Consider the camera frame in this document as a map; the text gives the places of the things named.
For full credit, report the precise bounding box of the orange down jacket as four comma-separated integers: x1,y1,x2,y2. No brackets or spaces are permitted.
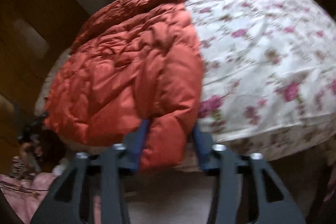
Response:
45,0,203,170

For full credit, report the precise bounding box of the pink clothing pile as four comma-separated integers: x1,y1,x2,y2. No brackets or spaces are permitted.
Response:
1,159,102,223

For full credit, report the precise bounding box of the floral quilt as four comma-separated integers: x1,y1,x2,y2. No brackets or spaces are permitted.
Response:
34,0,336,172

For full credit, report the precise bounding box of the brown wooden wardrobe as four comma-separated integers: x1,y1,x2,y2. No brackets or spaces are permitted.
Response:
1,0,88,174

